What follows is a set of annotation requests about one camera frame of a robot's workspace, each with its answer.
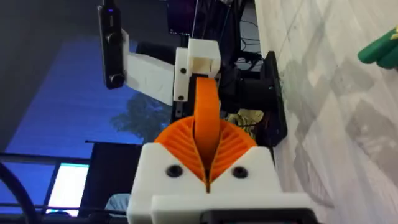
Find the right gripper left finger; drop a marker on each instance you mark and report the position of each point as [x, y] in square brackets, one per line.
[155, 177]

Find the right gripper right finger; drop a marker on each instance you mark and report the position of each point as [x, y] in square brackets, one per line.
[248, 177]

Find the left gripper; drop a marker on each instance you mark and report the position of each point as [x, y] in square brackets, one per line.
[185, 110]

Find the green toy vegetable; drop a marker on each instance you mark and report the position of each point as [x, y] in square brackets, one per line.
[381, 49]

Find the black panel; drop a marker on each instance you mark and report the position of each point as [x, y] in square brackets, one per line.
[112, 174]

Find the yellow crumpled cloth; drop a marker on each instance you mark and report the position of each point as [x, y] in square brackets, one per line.
[245, 119]

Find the dark computer monitor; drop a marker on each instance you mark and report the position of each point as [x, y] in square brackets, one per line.
[182, 15]

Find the bright computer monitor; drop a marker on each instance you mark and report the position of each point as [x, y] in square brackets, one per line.
[68, 188]

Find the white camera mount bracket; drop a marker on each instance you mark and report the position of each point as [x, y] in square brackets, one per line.
[149, 74]

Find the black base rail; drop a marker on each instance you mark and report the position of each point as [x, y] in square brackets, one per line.
[275, 102]

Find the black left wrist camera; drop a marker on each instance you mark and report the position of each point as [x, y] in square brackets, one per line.
[111, 46]

